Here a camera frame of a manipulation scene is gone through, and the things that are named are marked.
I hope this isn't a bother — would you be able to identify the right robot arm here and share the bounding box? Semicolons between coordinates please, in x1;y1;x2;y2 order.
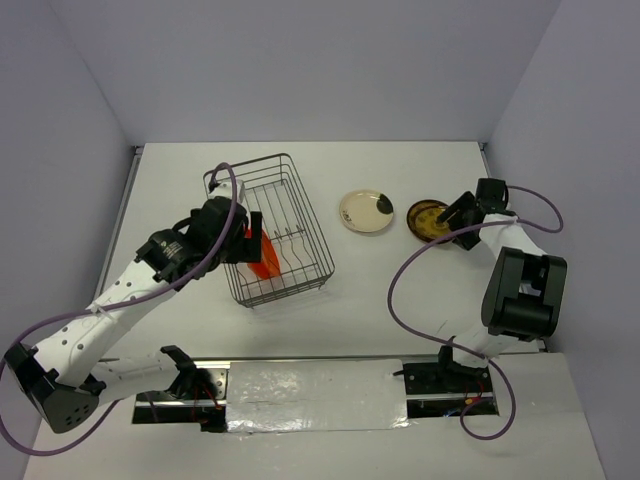
434;178;568;391

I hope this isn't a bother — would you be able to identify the silver foil tape patch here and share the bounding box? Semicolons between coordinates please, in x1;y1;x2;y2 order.
225;359;409;434

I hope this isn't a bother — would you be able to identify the cream plate with black spot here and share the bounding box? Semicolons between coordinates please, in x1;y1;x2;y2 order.
339;189;395;234

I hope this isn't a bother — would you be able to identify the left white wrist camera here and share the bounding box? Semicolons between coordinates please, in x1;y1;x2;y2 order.
207;180;245;204

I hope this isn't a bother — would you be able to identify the wire dish rack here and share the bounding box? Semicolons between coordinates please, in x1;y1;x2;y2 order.
225;153;335;308

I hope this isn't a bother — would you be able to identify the orange plate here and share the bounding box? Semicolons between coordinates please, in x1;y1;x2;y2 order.
240;227;281;280

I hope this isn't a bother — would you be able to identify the yellow patterned dark-rim plate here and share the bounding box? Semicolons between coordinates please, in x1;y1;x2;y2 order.
406;199;451;243

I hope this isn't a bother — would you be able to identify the metal base rail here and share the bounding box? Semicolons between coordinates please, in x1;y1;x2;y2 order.
132;356;499;434

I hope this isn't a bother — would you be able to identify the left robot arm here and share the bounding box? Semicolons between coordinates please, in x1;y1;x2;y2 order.
4;196;262;434

